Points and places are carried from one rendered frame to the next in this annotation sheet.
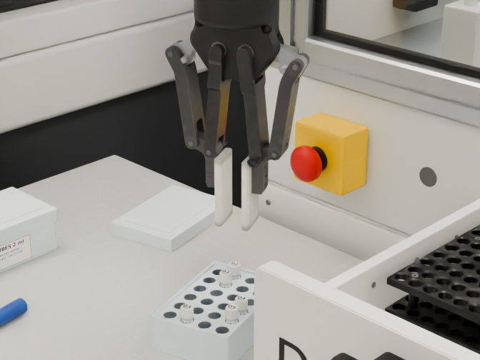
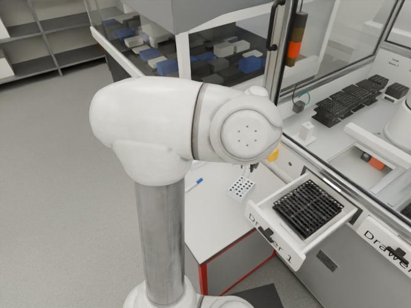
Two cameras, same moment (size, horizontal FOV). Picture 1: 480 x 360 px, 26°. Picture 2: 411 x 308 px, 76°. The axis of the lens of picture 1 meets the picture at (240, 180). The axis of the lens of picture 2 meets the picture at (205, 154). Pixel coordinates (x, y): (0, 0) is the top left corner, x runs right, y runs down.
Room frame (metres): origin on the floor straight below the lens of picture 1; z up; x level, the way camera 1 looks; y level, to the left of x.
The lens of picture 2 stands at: (0.08, 0.01, 1.80)
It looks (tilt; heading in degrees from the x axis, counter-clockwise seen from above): 45 degrees down; 13
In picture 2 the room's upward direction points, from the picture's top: 2 degrees counter-clockwise
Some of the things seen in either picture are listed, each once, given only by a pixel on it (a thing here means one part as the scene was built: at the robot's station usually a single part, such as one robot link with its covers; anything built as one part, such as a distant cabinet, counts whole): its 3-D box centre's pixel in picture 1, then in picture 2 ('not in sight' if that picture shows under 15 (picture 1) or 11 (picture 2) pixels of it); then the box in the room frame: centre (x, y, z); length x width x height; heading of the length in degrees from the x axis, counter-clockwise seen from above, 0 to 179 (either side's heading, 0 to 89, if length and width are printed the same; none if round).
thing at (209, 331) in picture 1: (220, 313); (241, 188); (0.89, 0.02, 0.78); 0.12 x 0.08 x 0.04; 152
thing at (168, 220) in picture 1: (171, 216); not in sight; (1.13, 0.08, 0.77); 0.13 x 0.09 x 0.02; 148
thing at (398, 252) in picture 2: not in sight; (399, 253); (0.60, -0.55, 0.91); 0.07 x 0.04 x 0.01; 45
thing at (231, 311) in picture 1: (231, 328); not in sight; (0.85, 0.01, 0.79); 0.01 x 0.01 x 0.05
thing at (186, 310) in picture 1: (187, 327); not in sight; (0.85, 0.05, 0.79); 0.01 x 0.01 x 0.05
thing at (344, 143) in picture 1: (328, 153); (269, 152); (1.06, -0.10, 0.88); 0.07 x 0.05 x 0.07; 45
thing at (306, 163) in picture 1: (308, 162); not in sight; (1.04, -0.08, 0.88); 0.04 x 0.03 x 0.04; 45
